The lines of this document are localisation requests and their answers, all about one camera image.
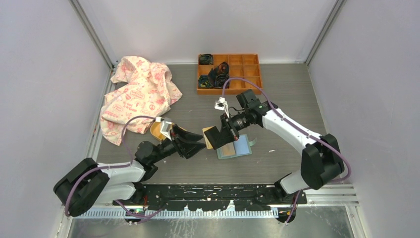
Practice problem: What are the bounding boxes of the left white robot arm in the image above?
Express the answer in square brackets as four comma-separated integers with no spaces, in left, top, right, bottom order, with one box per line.
[53,124,206,217]

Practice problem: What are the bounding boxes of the dark rolled sock bottom-middle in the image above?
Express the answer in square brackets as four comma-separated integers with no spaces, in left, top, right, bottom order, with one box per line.
[213,73,230,89]

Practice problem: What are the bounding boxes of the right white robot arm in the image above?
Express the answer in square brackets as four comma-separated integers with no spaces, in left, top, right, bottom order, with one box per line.
[204,90,345,204]

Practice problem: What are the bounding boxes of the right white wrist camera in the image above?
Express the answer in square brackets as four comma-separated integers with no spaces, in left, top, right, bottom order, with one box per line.
[214,97,229,117]

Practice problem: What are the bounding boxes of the yellow oval tray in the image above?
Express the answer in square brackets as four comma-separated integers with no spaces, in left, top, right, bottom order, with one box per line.
[150,120,166,141]

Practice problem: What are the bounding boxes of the purple cable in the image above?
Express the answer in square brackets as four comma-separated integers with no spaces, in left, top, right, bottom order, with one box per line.
[64,115,165,225]
[221,77,352,225]

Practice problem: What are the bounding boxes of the dark rolled sock middle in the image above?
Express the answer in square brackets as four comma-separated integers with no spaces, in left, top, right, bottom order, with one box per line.
[208,61,229,79]

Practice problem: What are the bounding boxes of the dark rolled sock top-left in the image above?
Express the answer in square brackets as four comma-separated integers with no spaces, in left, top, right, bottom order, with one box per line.
[198,54,213,65]

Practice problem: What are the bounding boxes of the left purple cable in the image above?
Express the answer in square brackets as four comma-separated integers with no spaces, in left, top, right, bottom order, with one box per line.
[64,115,165,225]

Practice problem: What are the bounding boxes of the dark rolled sock bottom-left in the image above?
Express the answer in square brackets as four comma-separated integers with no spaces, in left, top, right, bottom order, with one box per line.
[198,75,213,89]

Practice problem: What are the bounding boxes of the light green card holder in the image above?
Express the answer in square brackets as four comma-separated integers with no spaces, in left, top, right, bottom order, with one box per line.
[216,134,257,160]

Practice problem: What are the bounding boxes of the pink patterned cloth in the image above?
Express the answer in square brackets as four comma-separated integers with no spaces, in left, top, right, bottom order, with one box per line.
[100,56,182,146]

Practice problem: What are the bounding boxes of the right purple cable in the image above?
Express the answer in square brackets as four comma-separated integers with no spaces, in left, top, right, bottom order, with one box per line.
[221,77,352,225]

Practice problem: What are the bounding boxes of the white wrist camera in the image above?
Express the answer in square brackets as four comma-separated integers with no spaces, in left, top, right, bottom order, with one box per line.
[214,97,229,117]
[159,117,173,140]

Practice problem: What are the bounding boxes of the yellow credit card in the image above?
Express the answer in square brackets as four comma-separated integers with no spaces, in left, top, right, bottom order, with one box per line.
[219,143,236,157]

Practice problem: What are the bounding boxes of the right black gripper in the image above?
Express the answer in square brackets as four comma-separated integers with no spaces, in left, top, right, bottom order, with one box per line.
[215,110,250,147]

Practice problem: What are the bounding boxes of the orange compartment organizer box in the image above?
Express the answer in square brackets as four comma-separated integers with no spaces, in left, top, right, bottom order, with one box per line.
[196,54,263,95]

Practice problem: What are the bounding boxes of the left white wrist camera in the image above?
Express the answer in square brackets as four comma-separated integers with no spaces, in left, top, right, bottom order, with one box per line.
[159,117,173,140]

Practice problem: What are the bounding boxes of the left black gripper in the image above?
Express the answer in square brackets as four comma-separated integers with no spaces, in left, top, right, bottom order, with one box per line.
[151,124,206,164]

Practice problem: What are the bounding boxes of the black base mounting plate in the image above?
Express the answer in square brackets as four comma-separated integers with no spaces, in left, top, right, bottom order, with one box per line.
[112,183,307,211]

